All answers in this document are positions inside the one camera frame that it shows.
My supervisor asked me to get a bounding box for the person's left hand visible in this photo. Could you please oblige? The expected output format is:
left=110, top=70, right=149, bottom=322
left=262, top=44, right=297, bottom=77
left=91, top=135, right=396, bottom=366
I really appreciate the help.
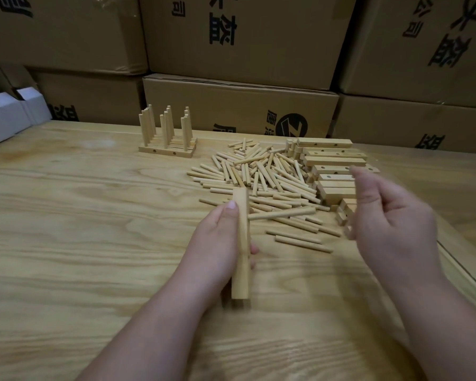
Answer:
left=174, top=201, right=261, bottom=298

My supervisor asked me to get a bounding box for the pile of wooden dowels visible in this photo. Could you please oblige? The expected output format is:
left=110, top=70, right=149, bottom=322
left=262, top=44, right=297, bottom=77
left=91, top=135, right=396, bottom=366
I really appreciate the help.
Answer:
left=187, top=137, right=344, bottom=254

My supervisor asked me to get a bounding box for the person's left forearm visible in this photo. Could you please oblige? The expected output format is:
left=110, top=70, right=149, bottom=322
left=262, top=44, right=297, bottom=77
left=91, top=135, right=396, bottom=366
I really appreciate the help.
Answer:
left=76, top=275, right=223, bottom=381

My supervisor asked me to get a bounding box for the person's right hand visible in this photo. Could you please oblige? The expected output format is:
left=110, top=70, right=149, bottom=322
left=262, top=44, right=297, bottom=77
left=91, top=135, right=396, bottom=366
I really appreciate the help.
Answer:
left=346, top=166, right=442, bottom=289

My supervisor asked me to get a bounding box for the person's right forearm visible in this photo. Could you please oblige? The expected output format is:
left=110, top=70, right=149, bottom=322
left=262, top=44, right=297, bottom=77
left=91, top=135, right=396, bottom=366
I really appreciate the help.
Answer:
left=391, top=266, right=476, bottom=381

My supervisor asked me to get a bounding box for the stack of brown cardboard boxes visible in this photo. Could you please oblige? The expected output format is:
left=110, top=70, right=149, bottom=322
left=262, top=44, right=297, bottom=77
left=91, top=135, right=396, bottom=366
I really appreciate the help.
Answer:
left=0, top=0, right=476, bottom=156

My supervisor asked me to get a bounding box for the long wooden bar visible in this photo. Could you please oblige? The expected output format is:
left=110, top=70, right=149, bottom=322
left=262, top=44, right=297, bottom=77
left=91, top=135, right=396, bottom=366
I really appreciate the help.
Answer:
left=231, top=187, right=251, bottom=300

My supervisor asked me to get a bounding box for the small white carton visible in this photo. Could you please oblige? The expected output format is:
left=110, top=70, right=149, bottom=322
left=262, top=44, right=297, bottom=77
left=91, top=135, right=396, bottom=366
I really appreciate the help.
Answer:
left=16, top=86, right=53, bottom=126
left=0, top=91, right=33, bottom=148

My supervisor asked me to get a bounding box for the assembled wooden dowel rack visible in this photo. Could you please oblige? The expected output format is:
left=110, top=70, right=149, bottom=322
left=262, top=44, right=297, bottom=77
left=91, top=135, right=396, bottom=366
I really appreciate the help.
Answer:
left=138, top=104, right=199, bottom=159

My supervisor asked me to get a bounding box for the stack of drilled wooden bars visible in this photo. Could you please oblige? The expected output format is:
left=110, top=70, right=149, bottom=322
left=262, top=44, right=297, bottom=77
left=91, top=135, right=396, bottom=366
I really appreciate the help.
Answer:
left=285, top=137, right=381, bottom=239

